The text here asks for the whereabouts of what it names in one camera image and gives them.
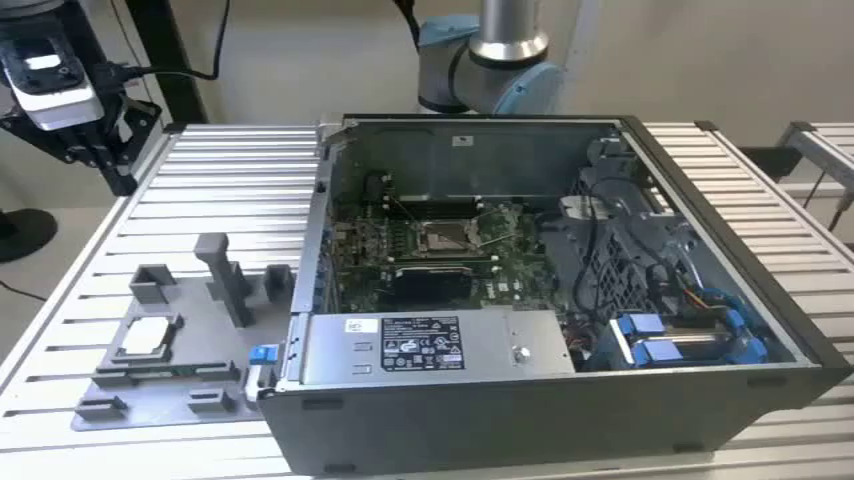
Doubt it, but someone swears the black open PC case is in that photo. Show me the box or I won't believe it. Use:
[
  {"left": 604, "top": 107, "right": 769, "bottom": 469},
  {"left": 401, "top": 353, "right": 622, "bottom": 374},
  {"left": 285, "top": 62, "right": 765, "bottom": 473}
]
[{"left": 257, "top": 113, "right": 854, "bottom": 476}]

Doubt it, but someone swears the black frame post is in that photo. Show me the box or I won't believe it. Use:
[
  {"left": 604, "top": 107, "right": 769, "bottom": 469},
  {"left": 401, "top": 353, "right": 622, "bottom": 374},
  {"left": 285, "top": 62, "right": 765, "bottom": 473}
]
[{"left": 126, "top": 0, "right": 210, "bottom": 126}]

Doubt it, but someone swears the green motherboard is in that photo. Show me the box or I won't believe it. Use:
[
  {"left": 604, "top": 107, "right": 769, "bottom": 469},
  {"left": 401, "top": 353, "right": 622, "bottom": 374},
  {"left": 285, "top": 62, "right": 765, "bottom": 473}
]
[{"left": 327, "top": 197, "right": 560, "bottom": 315}]

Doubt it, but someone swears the CPU socket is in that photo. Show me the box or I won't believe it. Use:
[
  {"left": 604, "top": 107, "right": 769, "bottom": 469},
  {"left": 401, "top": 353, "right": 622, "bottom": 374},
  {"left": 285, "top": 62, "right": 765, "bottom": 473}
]
[{"left": 414, "top": 218, "right": 481, "bottom": 257}]

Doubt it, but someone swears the black wire bundle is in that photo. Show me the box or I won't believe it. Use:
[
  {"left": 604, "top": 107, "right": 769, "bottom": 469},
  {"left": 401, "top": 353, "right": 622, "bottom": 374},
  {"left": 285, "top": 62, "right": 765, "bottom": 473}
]
[{"left": 573, "top": 177, "right": 676, "bottom": 321}]

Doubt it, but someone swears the green RAM stick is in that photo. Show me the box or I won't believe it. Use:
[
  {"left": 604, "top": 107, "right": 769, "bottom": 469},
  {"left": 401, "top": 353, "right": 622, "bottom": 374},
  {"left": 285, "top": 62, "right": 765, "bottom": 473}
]
[{"left": 126, "top": 366, "right": 202, "bottom": 380}]

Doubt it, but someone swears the silver power supply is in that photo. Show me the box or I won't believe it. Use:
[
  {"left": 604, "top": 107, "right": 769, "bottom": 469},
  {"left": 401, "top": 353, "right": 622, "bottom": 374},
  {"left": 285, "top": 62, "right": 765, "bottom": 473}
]
[{"left": 293, "top": 309, "right": 578, "bottom": 389}]

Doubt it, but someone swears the black graphics card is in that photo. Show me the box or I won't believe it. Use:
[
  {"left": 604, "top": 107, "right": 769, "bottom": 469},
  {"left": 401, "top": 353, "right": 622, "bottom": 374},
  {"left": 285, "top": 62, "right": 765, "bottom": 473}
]
[{"left": 374, "top": 264, "right": 477, "bottom": 307}]

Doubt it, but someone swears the grey metal drive cage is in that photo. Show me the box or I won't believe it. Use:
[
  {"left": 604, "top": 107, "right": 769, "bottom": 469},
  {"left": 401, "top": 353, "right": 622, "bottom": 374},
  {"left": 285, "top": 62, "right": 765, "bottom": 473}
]
[{"left": 553, "top": 164, "right": 682, "bottom": 321}]

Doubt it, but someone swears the black round stand base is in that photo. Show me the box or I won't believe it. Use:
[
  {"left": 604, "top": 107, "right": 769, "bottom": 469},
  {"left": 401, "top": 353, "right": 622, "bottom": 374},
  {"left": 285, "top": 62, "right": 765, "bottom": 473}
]
[{"left": 0, "top": 208, "right": 56, "bottom": 264}]

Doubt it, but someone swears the black camera cable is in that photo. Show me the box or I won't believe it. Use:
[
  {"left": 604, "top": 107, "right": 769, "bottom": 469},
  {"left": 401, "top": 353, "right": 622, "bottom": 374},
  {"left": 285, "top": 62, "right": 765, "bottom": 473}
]
[{"left": 93, "top": 0, "right": 234, "bottom": 92}]

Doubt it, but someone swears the black RAM slot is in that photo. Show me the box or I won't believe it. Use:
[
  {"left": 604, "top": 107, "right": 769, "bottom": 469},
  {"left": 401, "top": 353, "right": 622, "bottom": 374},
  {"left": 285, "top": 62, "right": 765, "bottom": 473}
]
[
  {"left": 346, "top": 254, "right": 497, "bottom": 269},
  {"left": 391, "top": 195, "right": 483, "bottom": 211}
]

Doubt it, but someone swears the silver square CPU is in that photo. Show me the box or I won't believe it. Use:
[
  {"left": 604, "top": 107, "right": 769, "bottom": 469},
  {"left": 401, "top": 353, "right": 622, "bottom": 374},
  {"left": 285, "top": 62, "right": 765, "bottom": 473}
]
[{"left": 123, "top": 318, "right": 177, "bottom": 354}]

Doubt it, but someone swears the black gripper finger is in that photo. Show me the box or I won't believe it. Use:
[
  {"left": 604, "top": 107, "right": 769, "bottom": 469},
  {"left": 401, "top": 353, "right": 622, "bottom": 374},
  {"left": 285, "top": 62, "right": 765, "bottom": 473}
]
[
  {"left": 98, "top": 97, "right": 166, "bottom": 197},
  {"left": 0, "top": 115, "right": 102, "bottom": 167}
]

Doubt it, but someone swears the metal socket cover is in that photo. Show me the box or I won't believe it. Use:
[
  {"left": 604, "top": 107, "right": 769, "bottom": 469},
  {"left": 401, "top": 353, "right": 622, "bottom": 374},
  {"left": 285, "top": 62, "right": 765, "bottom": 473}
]
[{"left": 474, "top": 207, "right": 521, "bottom": 236}]

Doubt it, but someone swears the aluminium frame table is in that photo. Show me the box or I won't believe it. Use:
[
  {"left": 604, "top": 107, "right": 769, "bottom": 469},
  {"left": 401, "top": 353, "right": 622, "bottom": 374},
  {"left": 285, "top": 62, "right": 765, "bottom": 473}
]
[{"left": 777, "top": 119, "right": 854, "bottom": 236}]

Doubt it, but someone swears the silver case handle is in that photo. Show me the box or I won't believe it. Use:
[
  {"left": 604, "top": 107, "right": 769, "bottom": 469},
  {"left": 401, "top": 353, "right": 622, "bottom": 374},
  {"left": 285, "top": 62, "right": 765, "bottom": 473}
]
[{"left": 242, "top": 364, "right": 270, "bottom": 402}]

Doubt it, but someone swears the black box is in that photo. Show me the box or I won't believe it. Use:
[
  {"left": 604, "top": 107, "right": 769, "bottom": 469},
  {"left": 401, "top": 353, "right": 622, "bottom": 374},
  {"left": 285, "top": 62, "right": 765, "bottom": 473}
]
[{"left": 737, "top": 145, "right": 802, "bottom": 185}]

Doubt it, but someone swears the grey plastic parts rack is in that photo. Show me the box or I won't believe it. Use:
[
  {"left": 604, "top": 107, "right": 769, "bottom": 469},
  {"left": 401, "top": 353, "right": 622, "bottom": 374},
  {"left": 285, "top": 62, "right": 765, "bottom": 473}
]
[{"left": 70, "top": 232, "right": 297, "bottom": 434}]

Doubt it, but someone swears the black power supply label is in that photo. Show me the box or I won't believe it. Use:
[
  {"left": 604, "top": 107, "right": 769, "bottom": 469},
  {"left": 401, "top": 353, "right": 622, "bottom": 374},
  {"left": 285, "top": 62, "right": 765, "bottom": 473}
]
[{"left": 378, "top": 314, "right": 465, "bottom": 372}]

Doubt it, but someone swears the thin black floor cable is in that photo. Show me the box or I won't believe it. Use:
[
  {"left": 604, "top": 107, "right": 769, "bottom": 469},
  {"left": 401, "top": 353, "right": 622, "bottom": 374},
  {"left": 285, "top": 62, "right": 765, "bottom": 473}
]
[{"left": 0, "top": 278, "right": 50, "bottom": 302}]

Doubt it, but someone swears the blue disk carrier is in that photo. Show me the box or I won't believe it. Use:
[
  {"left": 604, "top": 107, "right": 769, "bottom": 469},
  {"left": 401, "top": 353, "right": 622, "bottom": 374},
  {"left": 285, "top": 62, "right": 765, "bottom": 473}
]
[
  {"left": 617, "top": 312, "right": 668, "bottom": 337},
  {"left": 630, "top": 337, "right": 684, "bottom": 369}
]

